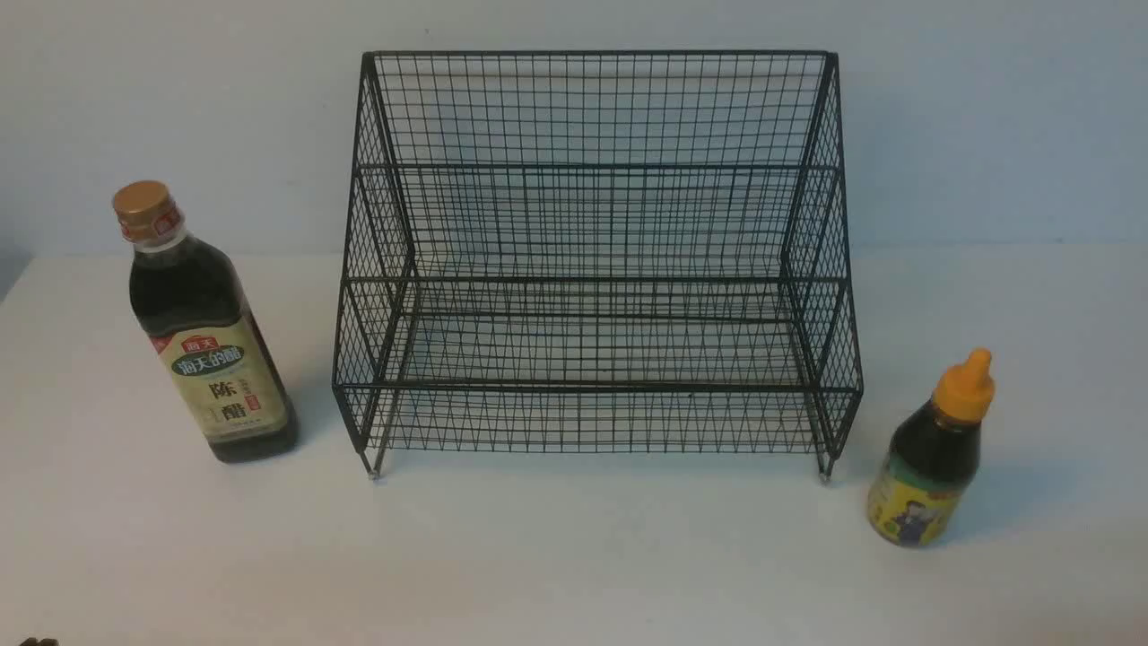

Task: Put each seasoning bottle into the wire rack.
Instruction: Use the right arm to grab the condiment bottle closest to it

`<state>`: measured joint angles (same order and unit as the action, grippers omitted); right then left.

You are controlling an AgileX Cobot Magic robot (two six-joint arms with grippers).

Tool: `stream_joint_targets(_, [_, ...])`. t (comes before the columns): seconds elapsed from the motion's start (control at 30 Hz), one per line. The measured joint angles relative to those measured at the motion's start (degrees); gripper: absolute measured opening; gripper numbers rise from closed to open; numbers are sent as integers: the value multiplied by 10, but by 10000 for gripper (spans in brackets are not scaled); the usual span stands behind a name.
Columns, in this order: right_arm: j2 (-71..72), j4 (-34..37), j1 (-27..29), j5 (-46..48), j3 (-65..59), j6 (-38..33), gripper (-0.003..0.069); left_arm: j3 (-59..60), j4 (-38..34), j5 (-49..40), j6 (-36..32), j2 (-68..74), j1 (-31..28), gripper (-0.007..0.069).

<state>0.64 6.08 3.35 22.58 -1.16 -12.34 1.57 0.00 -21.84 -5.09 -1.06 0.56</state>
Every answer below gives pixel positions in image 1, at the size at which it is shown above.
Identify small sauce bottle orange cap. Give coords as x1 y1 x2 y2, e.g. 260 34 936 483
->
866 348 996 547

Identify dark vinegar bottle gold cap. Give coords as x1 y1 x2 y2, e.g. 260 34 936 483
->
113 180 298 465

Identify black wire mesh shelf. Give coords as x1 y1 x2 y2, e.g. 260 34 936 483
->
332 48 864 483

